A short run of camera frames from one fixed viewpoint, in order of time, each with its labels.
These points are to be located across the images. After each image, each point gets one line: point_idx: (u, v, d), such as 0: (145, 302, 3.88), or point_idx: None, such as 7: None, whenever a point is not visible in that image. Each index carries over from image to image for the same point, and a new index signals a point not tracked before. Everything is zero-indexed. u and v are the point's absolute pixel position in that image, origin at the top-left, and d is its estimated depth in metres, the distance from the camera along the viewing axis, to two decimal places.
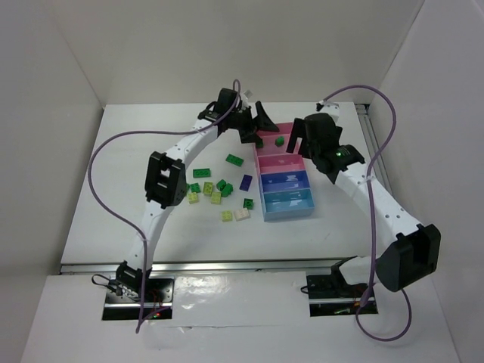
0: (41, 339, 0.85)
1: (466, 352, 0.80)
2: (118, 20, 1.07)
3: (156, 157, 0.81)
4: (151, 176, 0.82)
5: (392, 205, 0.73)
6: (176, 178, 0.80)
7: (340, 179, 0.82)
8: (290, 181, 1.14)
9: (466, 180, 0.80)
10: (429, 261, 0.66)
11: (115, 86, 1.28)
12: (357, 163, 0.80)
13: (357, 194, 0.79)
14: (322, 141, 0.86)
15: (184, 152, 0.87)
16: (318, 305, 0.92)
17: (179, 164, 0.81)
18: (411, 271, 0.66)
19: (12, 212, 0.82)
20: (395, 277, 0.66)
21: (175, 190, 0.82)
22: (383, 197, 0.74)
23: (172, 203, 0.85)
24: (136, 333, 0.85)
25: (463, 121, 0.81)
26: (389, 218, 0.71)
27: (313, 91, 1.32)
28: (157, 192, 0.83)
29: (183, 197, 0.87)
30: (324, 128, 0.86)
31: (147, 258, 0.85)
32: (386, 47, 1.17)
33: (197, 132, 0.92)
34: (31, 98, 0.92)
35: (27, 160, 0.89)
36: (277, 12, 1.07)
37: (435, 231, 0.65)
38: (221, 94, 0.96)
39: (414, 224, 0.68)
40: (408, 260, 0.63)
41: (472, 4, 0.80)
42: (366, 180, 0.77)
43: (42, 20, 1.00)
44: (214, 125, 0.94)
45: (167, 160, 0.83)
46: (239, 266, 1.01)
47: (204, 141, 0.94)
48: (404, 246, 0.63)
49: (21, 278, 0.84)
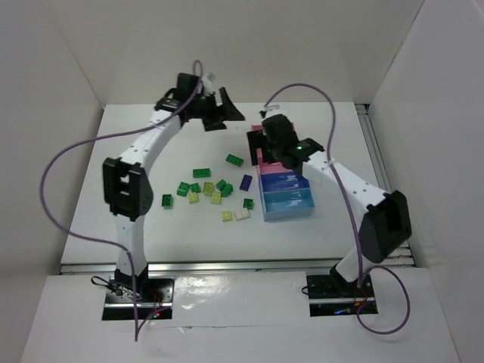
0: (42, 339, 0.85)
1: (466, 352, 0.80)
2: (119, 20, 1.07)
3: (110, 163, 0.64)
4: (109, 187, 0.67)
5: (358, 180, 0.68)
6: (138, 187, 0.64)
7: (305, 172, 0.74)
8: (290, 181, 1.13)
9: (466, 180, 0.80)
10: (403, 224, 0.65)
11: (115, 86, 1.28)
12: (317, 152, 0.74)
13: (324, 181, 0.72)
14: (283, 138, 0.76)
15: (141, 154, 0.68)
16: (318, 305, 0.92)
17: (138, 169, 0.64)
18: (390, 239, 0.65)
19: (12, 212, 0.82)
20: (375, 247, 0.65)
21: (140, 199, 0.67)
22: (347, 175, 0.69)
23: (140, 214, 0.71)
24: (134, 339, 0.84)
25: (464, 121, 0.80)
26: (357, 193, 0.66)
27: (313, 91, 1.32)
28: (119, 205, 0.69)
29: (150, 203, 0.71)
30: (282, 127, 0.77)
31: (135, 263, 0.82)
32: (386, 47, 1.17)
33: (156, 128, 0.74)
34: (31, 98, 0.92)
35: (26, 159, 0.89)
36: (277, 12, 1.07)
37: (401, 195, 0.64)
38: (178, 79, 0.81)
39: (380, 194, 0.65)
40: (383, 228, 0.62)
41: (473, 5, 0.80)
42: (329, 164, 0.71)
43: (42, 20, 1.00)
44: (175, 114, 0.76)
45: (124, 165, 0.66)
46: (239, 267, 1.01)
47: (166, 135, 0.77)
48: (374, 215, 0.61)
49: (21, 277, 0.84)
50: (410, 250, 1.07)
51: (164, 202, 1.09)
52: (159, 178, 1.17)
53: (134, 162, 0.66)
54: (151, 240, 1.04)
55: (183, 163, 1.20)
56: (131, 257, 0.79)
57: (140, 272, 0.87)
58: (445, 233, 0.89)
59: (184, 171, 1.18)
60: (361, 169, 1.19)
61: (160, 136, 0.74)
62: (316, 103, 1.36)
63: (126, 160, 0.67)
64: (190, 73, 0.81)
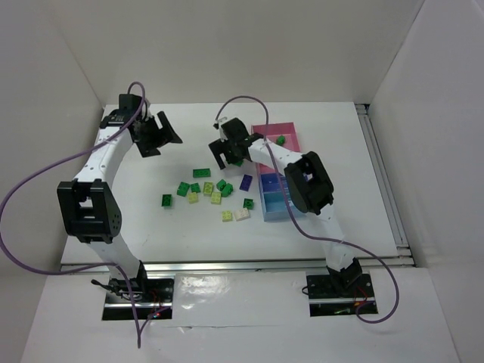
0: (43, 338, 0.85)
1: (466, 352, 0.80)
2: (118, 20, 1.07)
3: (66, 187, 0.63)
4: (71, 213, 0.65)
5: (284, 150, 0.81)
6: (103, 203, 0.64)
7: (251, 154, 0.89)
8: None
9: (466, 179, 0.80)
10: (322, 178, 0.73)
11: (115, 86, 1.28)
12: (258, 138, 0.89)
13: (265, 159, 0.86)
14: (236, 134, 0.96)
15: (99, 169, 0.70)
16: (318, 305, 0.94)
17: (100, 185, 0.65)
18: (314, 191, 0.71)
19: (12, 212, 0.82)
20: (302, 200, 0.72)
21: (108, 217, 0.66)
22: (277, 147, 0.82)
23: (113, 234, 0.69)
24: (138, 346, 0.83)
25: (463, 121, 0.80)
26: (282, 159, 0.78)
27: (314, 91, 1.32)
28: (86, 234, 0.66)
29: (119, 220, 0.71)
30: (234, 125, 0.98)
31: (128, 268, 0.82)
32: (386, 48, 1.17)
33: (107, 143, 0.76)
34: (31, 99, 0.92)
35: (26, 159, 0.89)
36: (277, 12, 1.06)
37: (314, 154, 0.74)
38: (122, 100, 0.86)
39: (299, 155, 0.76)
40: (301, 180, 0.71)
41: (473, 5, 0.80)
42: (264, 143, 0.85)
43: (41, 20, 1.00)
44: (125, 128, 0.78)
45: (82, 187, 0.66)
46: (239, 267, 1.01)
47: (119, 150, 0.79)
48: (292, 170, 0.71)
49: (21, 277, 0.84)
50: (410, 250, 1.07)
51: (164, 202, 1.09)
52: (159, 178, 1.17)
53: (94, 179, 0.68)
54: (150, 240, 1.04)
55: (184, 164, 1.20)
56: (122, 271, 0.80)
57: (135, 275, 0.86)
58: (445, 233, 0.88)
59: (184, 171, 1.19)
60: (361, 169, 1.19)
61: (114, 150, 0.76)
62: (316, 103, 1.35)
63: (85, 180, 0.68)
64: (131, 94, 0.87)
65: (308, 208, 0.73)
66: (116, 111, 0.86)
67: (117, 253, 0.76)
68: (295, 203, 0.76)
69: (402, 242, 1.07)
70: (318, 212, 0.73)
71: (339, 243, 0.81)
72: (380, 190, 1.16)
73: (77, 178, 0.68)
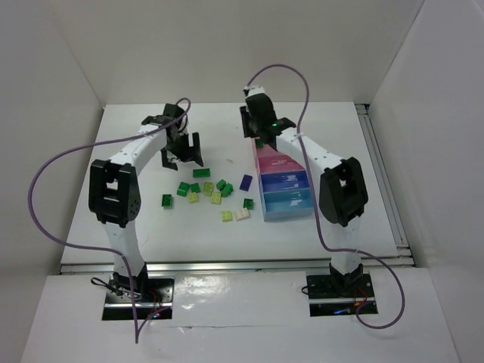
0: (43, 338, 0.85)
1: (466, 352, 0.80)
2: (118, 20, 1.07)
3: (99, 165, 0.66)
4: (96, 190, 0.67)
5: (321, 149, 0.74)
6: (127, 186, 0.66)
7: (279, 144, 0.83)
8: (289, 181, 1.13)
9: (466, 179, 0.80)
10: (358, 188, 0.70)
11: (115, 87, 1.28)
12: (290, 127, 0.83)
13: (294, 153, 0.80)
14: (262, 115, 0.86)
15: (131, 156, 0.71)
16: (318, 305, 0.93)
17: (128, 168, 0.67)
18: (347, 202, 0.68)
19: (12, 212, 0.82)
20: (333, 211, 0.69)
21: (127, 202, 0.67)
22: (311, 145, 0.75)
23: (126, 221, 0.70)
24: (136, 341, 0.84)
25: (464, 122, 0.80)
26: (318, 160, 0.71)
27: (314, 91, 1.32)
28: (106, 212, 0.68)
29: (138, 209, 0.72)
30: (262, 104, 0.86)
31: (131, 265, 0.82)
32: (386, 47, 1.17)
33: (144, 136, 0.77)
34: (31, 99, 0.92)
35: (26, 159, 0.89)
36: (276, 12, 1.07)
37: (356, 161, 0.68)
38: (166, 108, 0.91)
39: (338, 159, 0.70)
40: (337, 189, 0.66)
41: (472, 5, 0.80)
42: (297, 136, 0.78)
43: (41, 20, 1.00)
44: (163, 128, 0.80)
45: (112, 168, 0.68)
46: (238, 267, 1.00)
47: (152, 146, 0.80)
48: (329, 176, 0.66)
49: (20, 277, 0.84)
50: (409, 250, 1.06)
51: (164, 202, 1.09)
52: (159, 177, 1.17)
53: (125, 162, 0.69)
54: (150, 240, 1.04)
55: (184, 164, 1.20)
56: (127, 261, 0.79)
57: (138, 274, 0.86)
58: (445, 233, 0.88)
59: (184, 171, 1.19)
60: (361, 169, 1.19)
61: (148, 144, 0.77)
62: (316, 103, 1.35)
63: (116, 162, 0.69)
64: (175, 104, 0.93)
65: (337, 218, 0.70)
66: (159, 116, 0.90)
67: (123, 249, 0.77)
68: (322, 208, 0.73)
69: (402, 242, 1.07)
70: (345, 223, 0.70)
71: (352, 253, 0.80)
72: (380, 190, 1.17)
73: (110, 158, 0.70)
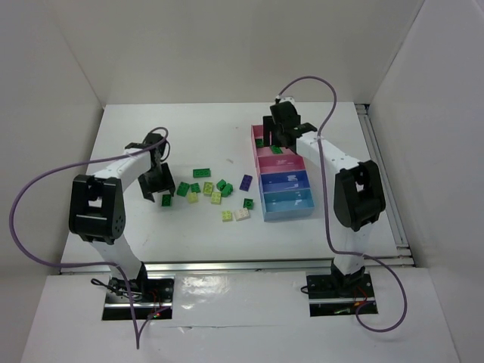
0: (43, 337, 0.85)
1: (466, 352, 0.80)
2: (118, 20, 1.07)
3: (81, 181, 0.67)
4: (78, 207, 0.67)
5: (338, 151, 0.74)
6: (111, 199, 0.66)
7: (298, 147, 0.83)
8: (290, 181, 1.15)
9: (466, 179, 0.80)
10: (375, 193, 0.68)
11: (115, 86, 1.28)
12: (309, 131, 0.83)
13: (312, 156, 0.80)
14: (285, 121, 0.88)
15: (116, 172, 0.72)
16: (318, 305, 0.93)
17: (113, 181, 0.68)
18: (363, 205, 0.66)
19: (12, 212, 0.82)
20: (347, 213, 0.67)
21: (113, 215, 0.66)
22: (330, 147, 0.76)
23: (113, 237, 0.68)
24: (137, 346, 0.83)
25: (463, 121, 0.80)
26: (335, 162, 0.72)
27: (314, 92, 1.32)
28: (88, 231, 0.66)
29: (122, 226, 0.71)
30: (285, 110, 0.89)
31: (127, 270, 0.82)
32: (386, 47, 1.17)
33: (129, 156, 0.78)
34: (31, 99, 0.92)
35: (27, 159, 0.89)
36: (276, 12, 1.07)
37: (375, 165, 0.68)
38: (147, 138, 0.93)
39: (355, 162, 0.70)
40: (352, 190, 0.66)
41: (473, 5, 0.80)
42: (317, 138, 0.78)
43: (41, 20, 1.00)
44: (147, 150, 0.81)
45: (95, 183, 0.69)
46: (239, 267, 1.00)
47: (138, 165, 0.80)
48: (344, 177, 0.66)
49: (20, 278, 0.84)
50: (410, 250, 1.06)
51: (164, 201, 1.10)
52: None
53: (109, 177, 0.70)
54: (150, 240, 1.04)
55: (184, 163, 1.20)
56: (122, 271, 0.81)
57: (137, 275, 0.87)
58: (445, 233, 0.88)
59: (184, 171, 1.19)
60: None
61: (134, 162, 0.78)
62: (316, 103, 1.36)
63: (101, 177, 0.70)
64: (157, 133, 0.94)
65: (350, 221, 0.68)
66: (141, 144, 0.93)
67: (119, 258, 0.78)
68: (336, 212, 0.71)
69: (402, 242, 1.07)
70: (358, 228, 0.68)
71: (358, 256, 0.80)
72: None
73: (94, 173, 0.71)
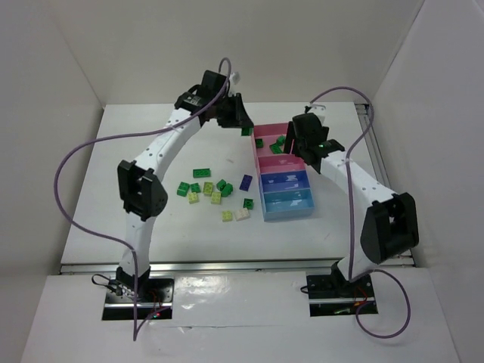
0: (43, 336, 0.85)
1: (466, 352, 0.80)
2: (118, 20, 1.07)
3: (124, 168, 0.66)
4: (125, 187, 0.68)
5: (369, 178, 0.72)
6: (149, 192, 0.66)
7: (324, 169, 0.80)
8: (290, 181, 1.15)
9: (465, 179, 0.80)
10: (409, 229, 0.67)
11: (116, 86, 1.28)
12: (336, 150, 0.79)
13: (337, 178, 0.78)
14: (308, 134, 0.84)
15: (156, 158, 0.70)
16: (318, 305, 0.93)
17: (151, 175, 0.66)
18: (393, 240, 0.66)
19: (13, 212, 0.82)
20: (376, 248, 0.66)
21: (151, 202, 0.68)
22: (361, 173, 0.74)
23: (151, 215, 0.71)
24: (134, 339, 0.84)
25: (463, 121, 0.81)
26: (365, 190, 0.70)
27: (314, 92, 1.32)
28: (134, 205, 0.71)
29: (165, 205, 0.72)
30: (310, 125, 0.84)
31: (140, 263, 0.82)
32: (386, 47, 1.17)
33: (173, 130, 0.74)
34: (32, 98, 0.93)
35: (27, 159, 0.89)
36: (277, 13, 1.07)
37: (412, 200, 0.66)
38: (205, 76, 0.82)
39: (389, 194, 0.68)
40: (386, 225, 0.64)
41: (473, 6, 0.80)
42: (345, 162, 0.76)
43: (41, 20, 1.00)
44: (193, 117, 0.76)
45: (138, 169, 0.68)
46: (238, 267, 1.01)
47: (183, 137, 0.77)
48: (379, 211, 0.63)
49: (20, 277, 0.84)
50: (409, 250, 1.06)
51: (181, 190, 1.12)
52: None
53: (148, 167, 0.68)
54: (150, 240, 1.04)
55: (184, 163, 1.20)
56: (138, 257, 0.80)
57: (141, 274, 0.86)
58: (445, 233, 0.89)
59: (185, 171, 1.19)
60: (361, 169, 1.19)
61: (177, 138, 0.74)
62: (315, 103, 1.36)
63: (141, 165, 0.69)
64: (215, 72, 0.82)
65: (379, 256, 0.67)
66: (200, 88, 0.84)
67: (135, 243, 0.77)
68: (363, 242, 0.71)
69: None
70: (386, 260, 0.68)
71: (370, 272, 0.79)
72: None
73: (135, 159, 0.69)
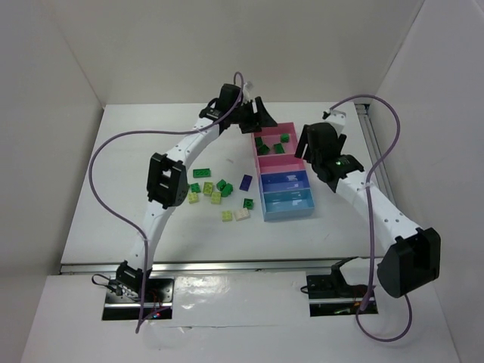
0: (43, 336, 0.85)
1: (466, 352, 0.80)
2: (118, 20, 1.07)
3: (156, 159, 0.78)
4: (153, 178, 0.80)
5: (392, 209, 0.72)
6: (177, 180, 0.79)
7: (341, 188, 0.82)
8: (290, 181, 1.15)
9: (466, 179, 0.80)
10: (431, 266, 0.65)
11: (115, 86, 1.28)
12: (355, 169, 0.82)
13: (357, 200, 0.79)
14: (323, 149, 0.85)
15: (184, 153, 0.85)
16: (318, 305, 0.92)
17: (180, 166, 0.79)
18: (414, 276, 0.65)
19: (12, 212, 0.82)
20: (395, 284, 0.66)
21: (177, 190, 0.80)
22: (382, 202, 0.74)
23: (172, 204, 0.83)
24: (136, 333, 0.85)
25: (463, 121, 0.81)
26: (388, 222, 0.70)
27: (314, 92, 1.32)
28: (160, 194, 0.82)
29: (184, 197, 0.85)
30: (326, 138, 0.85)
31: (148, 258, 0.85)
32: (386, 47, 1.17)
33: (199, 132, 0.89)
34: (31, 98, 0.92)
35: (26, 158, 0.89)
36: (277, 13, 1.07)
37: (436, 236, 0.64)
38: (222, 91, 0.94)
39: (413, 228, 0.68)
40: (407, 264, 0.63)
41: (473, 5, 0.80)
42: (364, 186, 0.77)
43: (41, 20, 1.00)
44: (215, 124, 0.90)
45: (168, 162, 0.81)
46: (238, 267, 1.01)
47: (206, 141, 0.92)
48: (401, 249, 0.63)
49: (20, 278, 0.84)
50: None
51: None
52: None
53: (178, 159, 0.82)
54: None
55: None
56: (148, 248, 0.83)
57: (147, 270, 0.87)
58: (445, 233, 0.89)
59: None
60: None
61: (202, 139, 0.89)
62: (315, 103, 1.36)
63: (172, 157, 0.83)
64: (232, 86, 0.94)
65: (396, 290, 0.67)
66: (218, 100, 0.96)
67: (150, 230, 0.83)
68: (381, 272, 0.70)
69: None
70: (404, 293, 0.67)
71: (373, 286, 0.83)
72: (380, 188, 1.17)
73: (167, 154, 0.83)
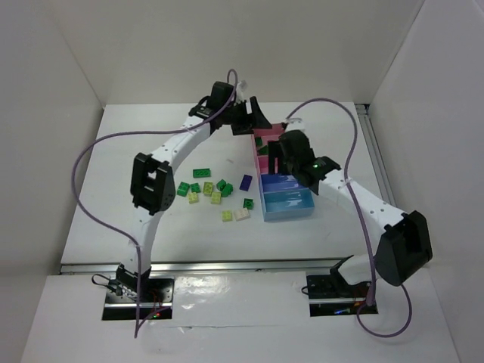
0: (43, 336, 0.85)
1: (466, 352, 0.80)
2: (118, 20, 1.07)
3: (140, 159, 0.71)
4: (137, 179, 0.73)
5: (375, 200, 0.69)
6: (162, 182, 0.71)
7: (323, 191, 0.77)
8: (289, 181, 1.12)
9: (466, 179, 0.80)
10: (423, 246, 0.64)
11: (115, 86, 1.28)
12: (333, 170, 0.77)
13: (339, 200, 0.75)
14: (300, 154, 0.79)
15: (172, 153, 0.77)
16: (318, 305, 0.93)
17: (165, 167, 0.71)
18: (409, 261, 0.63)
19: (12, 212, 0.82)
20: (394, 273, 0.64)
21: (163, 194, 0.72)
22: (364, 193, 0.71)
23: (159, 209, 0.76)
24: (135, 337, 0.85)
25: (463, 121, 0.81)
26: (374, 213, 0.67)
27: (313, 91, 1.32)
28: (145, 199, 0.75)
29: (172, 202, 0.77)
30: (299, 144, 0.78)
31: (143, 261, 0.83)
32: (386, 46, 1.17)
33: (187, 131, 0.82)
34: (31, 99, 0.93)
35: (26, 159, 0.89)
36: (276, 13, 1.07)
37: (423, 217, 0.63)
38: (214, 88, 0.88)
39: (399, 214, 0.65)
40: (401, 249, 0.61)
41: (473, 5, 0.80)
42: (345, 182, 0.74)
43: (41, 20, 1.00)
44: (206, 122, 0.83)
45: (153, 162, 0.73)
46: (238, 267, 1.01)
47: (196, 139, 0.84)
48: (392, 236, 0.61)
49: (20, 278, 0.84)
50: None
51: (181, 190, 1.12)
52: None
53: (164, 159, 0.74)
54: None
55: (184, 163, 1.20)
56: (141, 254, 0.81)
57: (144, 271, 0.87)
58: (445, 233, 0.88)
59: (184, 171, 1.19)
60: (361, 169, 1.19)
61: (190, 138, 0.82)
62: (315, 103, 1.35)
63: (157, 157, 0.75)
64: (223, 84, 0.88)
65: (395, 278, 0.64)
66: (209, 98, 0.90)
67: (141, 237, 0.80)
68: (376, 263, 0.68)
69: None
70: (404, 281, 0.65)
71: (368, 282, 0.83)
72: (380, 188, 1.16)
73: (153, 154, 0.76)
